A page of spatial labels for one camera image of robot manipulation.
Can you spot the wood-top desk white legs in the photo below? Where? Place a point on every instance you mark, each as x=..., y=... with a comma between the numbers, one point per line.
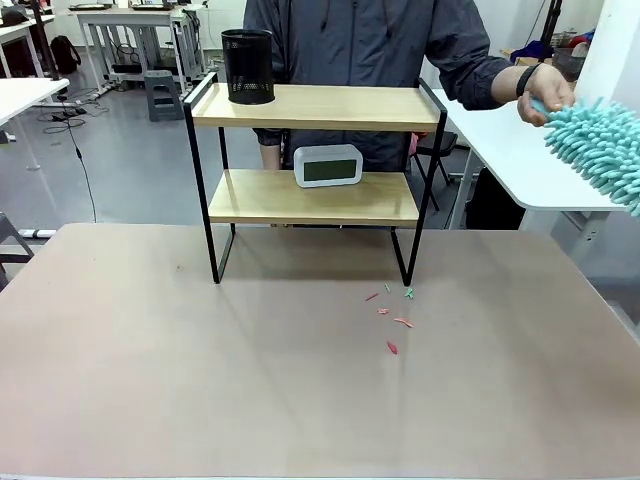
x=125, y=15

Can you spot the black mesh basket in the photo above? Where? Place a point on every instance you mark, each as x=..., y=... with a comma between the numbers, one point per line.
x=567, y=60

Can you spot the teal chenille duster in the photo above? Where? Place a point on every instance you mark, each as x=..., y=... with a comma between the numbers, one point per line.
x=595, y=145

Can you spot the white digital alarm clock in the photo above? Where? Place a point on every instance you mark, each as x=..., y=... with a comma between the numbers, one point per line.
x=327, y=167

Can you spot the person's right hand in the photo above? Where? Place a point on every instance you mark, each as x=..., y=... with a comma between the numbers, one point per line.
x=270, y=156

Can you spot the blue cloth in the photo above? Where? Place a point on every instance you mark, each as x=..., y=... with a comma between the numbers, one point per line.
x=532, y=50

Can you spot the grey metal frame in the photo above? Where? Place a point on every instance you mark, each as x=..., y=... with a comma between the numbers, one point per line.
x=12, y=240

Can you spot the person's left forearm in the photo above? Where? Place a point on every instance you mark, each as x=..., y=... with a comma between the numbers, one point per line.
x=505, y=82

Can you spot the large white table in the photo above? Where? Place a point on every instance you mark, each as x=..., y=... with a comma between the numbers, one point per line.
x=500, y=140

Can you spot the black wristband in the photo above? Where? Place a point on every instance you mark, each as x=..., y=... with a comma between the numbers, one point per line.
x=525, y=80

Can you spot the black backpack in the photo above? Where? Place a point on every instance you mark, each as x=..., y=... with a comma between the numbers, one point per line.
x=65, y=54

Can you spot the person's left hand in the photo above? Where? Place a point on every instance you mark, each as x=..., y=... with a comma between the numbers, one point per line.
x=547, y=87

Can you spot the black clamp pole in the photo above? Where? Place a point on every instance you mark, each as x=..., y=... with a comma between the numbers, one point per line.
x=550, y=25
x=45, y=40

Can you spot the black box under table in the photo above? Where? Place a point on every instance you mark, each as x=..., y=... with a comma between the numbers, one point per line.
x=492, y=205

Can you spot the black frame wooden two-tier shelf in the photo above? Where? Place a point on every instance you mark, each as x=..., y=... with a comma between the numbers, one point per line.
x=310, y=200

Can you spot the black power strip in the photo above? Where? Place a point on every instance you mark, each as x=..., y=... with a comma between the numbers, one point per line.
x=65, y=115

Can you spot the black folding chair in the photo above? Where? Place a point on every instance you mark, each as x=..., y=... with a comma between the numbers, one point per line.
x=442, y=142

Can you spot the black mesh pen holder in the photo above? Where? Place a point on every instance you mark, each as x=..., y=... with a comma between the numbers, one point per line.
x=249, y=65

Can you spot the person in grey jacket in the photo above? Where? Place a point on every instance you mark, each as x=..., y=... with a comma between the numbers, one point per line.
x=360, y=50

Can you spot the grey plastic step stool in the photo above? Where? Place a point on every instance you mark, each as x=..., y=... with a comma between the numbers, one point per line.
x=162, y=97

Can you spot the wooden side table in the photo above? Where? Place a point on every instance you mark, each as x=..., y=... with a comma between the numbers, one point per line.
x=512, y=56

